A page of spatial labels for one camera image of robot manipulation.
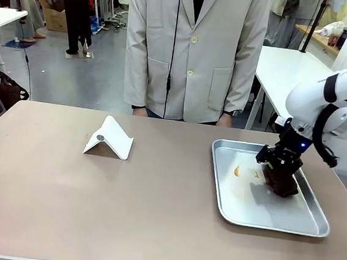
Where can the yellow hanging cloth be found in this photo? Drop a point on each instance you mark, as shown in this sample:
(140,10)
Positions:
(342,9)

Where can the person in beige jacket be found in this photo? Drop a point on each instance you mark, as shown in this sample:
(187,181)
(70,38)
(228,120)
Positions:
(197,46)

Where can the person's right hand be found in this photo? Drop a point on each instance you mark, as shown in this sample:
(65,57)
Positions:
(139,111)

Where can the silver metal tray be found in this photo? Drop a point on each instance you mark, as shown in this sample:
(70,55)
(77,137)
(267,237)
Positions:
(246,204)

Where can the person in red and black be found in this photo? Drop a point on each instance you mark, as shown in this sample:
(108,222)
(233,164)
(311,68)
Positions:
(77,13)

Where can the small white table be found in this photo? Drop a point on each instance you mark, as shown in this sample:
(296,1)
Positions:
(3,16)

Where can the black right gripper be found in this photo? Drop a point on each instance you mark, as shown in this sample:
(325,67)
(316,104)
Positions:
(292,138)

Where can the person in grey skirt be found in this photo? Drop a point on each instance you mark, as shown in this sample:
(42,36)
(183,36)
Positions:
(28,5)

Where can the wooden shelf board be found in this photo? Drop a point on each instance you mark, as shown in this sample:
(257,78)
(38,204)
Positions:
(320,39)

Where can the white folded stand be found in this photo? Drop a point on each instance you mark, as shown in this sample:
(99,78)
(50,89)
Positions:
(110,142)

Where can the dark brown cloth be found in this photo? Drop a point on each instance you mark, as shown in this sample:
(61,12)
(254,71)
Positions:
(282,183)

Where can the black wristwatch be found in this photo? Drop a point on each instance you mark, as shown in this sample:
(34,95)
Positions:
(232,112)

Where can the large white table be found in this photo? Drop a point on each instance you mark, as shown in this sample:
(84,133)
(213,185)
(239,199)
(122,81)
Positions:
(286,73)

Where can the white plastic bag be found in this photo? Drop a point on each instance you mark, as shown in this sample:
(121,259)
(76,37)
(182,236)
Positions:
(329,28)

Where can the black slanted pole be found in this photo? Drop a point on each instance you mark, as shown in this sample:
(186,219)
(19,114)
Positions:
(313,23)

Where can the black folding cart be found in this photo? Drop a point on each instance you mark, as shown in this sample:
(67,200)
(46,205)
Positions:
(5,92)

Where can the brown cardboard box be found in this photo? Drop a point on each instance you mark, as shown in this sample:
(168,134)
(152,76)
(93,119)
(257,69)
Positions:
(56,17)

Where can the orange sauce stain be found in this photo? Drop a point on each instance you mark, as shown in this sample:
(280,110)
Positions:
(236,170)

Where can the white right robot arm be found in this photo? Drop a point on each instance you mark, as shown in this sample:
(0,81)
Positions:
(305,99)

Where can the blue floor mat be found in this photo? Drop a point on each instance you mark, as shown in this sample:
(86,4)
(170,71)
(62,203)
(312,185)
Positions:
(17,44)

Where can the red brown jar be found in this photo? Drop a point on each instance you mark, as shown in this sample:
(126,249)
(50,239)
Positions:
(332,41)

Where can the person's left hand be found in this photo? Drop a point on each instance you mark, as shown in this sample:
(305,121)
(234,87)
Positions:
(225,120)

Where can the person in grey clothes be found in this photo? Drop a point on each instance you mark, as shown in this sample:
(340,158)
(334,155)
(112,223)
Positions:
(288,21)

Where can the dark bottle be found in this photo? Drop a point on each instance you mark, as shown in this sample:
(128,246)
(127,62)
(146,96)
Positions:
(343,37)

